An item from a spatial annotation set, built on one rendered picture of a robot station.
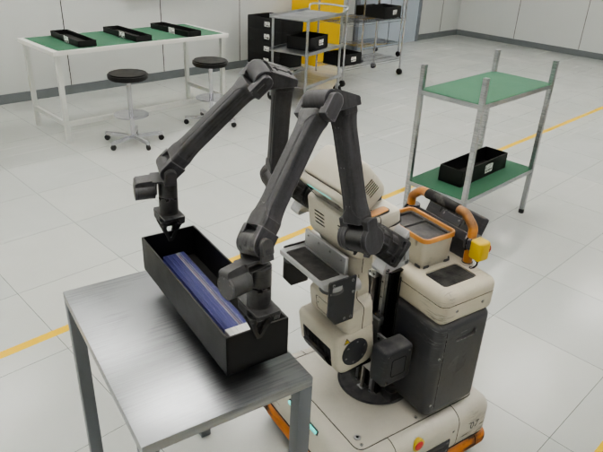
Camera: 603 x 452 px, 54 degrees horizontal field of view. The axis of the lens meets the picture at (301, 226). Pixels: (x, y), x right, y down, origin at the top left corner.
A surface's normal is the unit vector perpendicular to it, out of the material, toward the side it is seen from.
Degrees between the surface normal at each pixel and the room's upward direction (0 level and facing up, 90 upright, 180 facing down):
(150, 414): 0
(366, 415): 0
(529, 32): 90
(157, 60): 90
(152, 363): 0
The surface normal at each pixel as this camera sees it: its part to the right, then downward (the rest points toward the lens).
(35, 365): 0.04, -0.89
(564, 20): -0.72, 0.29
